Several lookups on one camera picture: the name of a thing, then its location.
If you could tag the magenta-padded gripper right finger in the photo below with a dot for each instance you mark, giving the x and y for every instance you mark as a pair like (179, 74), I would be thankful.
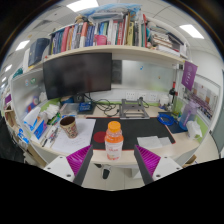
(166, 166)

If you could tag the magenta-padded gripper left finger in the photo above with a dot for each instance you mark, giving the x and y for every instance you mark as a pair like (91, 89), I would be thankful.
(58, 166)

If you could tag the orange-capped drink bottle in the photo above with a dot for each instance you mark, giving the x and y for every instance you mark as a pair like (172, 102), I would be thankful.
(114, 141)

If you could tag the purple water jug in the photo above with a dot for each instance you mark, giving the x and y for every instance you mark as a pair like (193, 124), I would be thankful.
(187, 115)

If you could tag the white paper napkin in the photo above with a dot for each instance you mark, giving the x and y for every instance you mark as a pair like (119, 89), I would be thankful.
(150, 142)

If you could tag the patterned paper cup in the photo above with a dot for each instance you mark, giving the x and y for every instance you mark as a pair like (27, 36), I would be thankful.
(70, 128)

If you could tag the white paper sheet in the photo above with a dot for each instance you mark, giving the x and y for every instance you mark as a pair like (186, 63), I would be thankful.
(81, 133)

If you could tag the blue tissue box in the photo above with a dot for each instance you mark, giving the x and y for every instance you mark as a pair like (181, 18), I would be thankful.
(38, 128)

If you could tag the white tissue pack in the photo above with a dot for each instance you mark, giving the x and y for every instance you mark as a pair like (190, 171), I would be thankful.
(194, 130)

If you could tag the black desk mat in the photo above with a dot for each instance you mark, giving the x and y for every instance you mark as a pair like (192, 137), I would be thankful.
(140, 128)

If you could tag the flat round red coaster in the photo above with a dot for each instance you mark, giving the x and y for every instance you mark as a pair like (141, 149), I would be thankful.
(99, 137)

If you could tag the pile of white tissues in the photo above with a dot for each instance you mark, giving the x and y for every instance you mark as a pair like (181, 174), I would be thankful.
(51, 111)

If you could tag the clear plastic box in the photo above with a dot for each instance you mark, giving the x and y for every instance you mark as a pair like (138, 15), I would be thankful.
(69, 109)

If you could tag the grey metal laptop stand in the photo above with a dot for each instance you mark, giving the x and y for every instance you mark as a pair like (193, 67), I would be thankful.
(133, 115)

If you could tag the small blue device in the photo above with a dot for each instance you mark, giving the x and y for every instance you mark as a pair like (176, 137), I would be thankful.
(85, 106)

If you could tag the dark wine bottle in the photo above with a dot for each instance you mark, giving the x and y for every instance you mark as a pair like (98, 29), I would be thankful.
(172, 93)

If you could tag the black computer monitor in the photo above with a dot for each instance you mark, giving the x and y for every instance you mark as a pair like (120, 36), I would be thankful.
(76, 75)

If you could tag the purple hanging banner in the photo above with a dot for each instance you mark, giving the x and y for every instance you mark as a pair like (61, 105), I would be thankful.
(189, 75)

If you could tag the white wall socket row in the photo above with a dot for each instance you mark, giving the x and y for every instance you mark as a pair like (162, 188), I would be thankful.
(141, 96)

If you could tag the photo wall poster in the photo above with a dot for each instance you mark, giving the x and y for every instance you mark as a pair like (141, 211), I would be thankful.
(205, 96)

